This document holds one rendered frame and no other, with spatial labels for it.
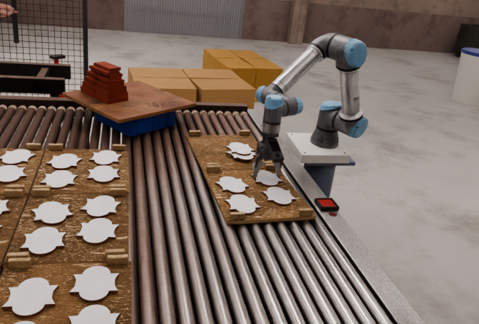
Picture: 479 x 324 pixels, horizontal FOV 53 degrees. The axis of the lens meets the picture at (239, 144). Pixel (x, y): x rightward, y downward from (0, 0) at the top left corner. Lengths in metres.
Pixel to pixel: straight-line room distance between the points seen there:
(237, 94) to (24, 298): 3.93
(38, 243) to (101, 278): 0.26
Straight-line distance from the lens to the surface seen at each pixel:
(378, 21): 12.05
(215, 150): 2.28
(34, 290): 1.42
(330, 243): 1.73
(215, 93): 4.95
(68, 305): 1.38
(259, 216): 1.77
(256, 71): 6.27
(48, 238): 1.62
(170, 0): 10.55
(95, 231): 1.63
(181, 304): 1.39
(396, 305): 1.55
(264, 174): 2.07
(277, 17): 11.08
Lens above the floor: 1.83
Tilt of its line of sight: 22 degrees down
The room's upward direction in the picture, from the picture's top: 6 degrees clockwise
